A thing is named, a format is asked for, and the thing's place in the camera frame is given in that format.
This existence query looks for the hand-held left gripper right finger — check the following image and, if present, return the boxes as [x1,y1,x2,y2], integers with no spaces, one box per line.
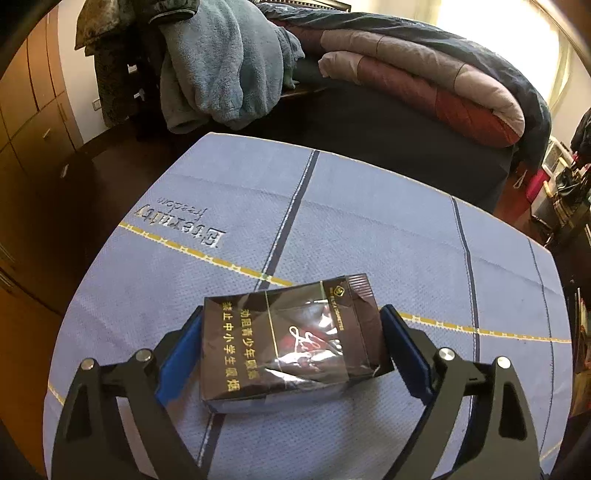
[380,304,542,480]

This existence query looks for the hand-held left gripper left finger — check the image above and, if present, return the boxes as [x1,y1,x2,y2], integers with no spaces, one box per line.
[50,308,205,480]

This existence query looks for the dark brown cigarette pack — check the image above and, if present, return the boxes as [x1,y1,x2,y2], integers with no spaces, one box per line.
[199,273,396,414]

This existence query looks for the table with blue cloth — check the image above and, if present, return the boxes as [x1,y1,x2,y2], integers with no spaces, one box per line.
[43,132,574,480]

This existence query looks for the bed with dark sheet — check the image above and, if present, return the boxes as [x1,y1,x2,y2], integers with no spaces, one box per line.
[203,60,517,214]

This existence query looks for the pink storage box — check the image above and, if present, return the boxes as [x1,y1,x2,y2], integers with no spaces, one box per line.
[525,168,549,205]

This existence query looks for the pink and red quilt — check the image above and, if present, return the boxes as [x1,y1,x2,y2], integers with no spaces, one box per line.
[268,18,528,149]

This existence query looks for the hanging black clothes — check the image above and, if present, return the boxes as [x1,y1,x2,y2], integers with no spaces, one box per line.
[570,108,591,158]

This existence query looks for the brown wooden wardrobe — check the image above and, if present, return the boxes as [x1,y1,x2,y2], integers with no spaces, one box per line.
[0,9,99,480]

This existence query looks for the light blue fleece robe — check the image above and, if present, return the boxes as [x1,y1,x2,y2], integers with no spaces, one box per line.
[159,0,306,136]

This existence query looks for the dark patterned garment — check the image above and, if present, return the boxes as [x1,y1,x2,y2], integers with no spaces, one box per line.
[75,0,200,128]

